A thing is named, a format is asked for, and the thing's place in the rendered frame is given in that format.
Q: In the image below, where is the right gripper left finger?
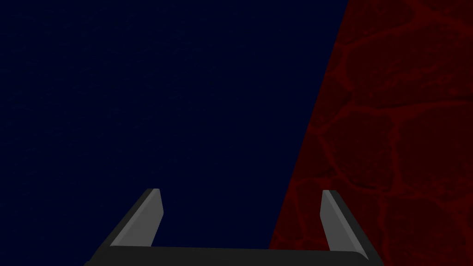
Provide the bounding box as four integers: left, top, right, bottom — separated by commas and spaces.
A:
109, 188, 164, 248

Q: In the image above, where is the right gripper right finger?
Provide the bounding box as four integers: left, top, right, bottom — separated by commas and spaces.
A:
319, 190, 375, 260

